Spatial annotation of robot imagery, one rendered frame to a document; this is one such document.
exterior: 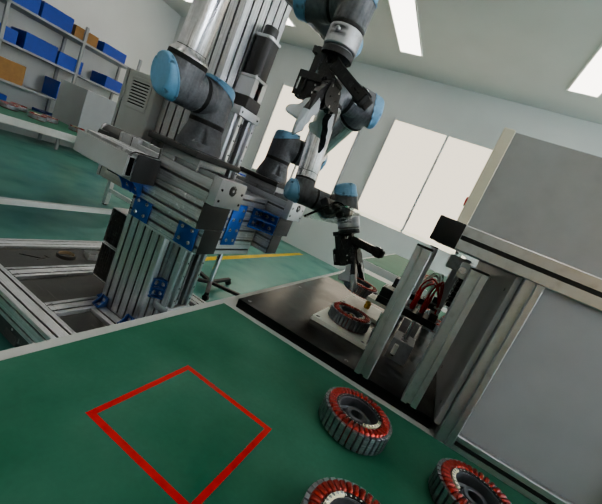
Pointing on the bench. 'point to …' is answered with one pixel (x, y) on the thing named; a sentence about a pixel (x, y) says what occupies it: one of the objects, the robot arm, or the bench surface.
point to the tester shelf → (538, 269)
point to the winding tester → (559, 205)
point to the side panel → (552, 402)
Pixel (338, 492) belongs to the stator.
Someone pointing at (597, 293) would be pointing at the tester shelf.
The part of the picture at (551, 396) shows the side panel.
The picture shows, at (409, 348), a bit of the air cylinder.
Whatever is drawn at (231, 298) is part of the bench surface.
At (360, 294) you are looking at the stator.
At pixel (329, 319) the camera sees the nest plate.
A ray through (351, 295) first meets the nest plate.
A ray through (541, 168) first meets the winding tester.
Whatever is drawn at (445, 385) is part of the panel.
